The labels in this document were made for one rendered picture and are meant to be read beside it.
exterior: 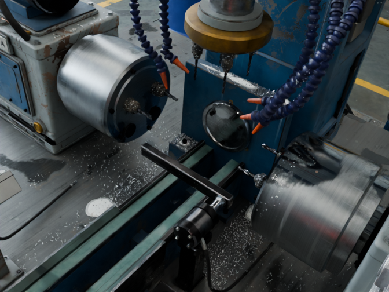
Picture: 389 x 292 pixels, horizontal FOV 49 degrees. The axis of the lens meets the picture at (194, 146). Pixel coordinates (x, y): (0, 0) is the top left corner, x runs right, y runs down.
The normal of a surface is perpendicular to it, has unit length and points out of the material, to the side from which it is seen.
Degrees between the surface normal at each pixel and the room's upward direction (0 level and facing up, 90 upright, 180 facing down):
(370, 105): 0
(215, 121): 90
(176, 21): 90
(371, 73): 0
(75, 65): 47
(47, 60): 90
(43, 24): 0
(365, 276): 90
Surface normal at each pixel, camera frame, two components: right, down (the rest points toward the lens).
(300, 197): -0.43, -0.09
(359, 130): 0.07, -0.74
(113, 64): -0.19, -0.47
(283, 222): -0.58, 0.31
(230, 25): -0.07, 0.66
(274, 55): -0.62, 0.49
